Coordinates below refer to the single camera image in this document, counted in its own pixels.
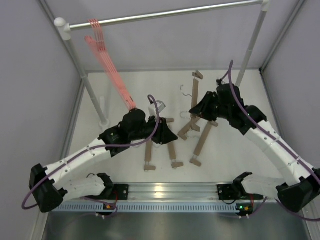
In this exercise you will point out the tan clip hanger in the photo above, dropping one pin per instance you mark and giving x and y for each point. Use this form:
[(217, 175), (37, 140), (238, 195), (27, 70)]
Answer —
[(201, 142), (195, 88), (172, 151), (148, 157)]

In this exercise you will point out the tan clip hanger angled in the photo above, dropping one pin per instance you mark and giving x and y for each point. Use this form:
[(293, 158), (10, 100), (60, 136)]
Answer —
[(191, 125)]

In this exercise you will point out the grey slotted cable duct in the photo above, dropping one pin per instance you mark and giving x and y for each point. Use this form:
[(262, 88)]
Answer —
[(152, 207)]

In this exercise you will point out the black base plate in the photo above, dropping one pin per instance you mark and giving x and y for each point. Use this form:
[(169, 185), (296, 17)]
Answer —
[(115, 192), (230, 192)]

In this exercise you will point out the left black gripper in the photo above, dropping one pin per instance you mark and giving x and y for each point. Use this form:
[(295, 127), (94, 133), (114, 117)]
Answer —
[(164, 135)]

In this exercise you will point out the aluminium mounting rail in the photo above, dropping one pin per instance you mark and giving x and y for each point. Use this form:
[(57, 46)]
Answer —
[(175, 191)]

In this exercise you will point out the silver clothes rack rail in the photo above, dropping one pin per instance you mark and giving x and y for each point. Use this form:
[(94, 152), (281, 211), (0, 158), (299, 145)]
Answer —
[(178, 12)]

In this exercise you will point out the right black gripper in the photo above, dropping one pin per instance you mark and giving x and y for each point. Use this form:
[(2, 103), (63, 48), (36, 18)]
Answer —
[(202, 110)]

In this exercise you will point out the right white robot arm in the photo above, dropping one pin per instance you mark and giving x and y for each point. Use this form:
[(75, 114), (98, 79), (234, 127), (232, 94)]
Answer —
[(299, 183)]

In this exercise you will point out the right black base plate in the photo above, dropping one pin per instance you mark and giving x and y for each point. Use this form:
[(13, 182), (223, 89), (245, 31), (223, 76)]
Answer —
[(230, 192)]

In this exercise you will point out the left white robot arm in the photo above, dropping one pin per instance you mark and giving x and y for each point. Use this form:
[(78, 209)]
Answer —
[(56, 183)]

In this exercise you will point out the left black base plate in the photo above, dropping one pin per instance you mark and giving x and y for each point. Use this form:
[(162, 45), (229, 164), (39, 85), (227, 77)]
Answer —
[(115, 192)]

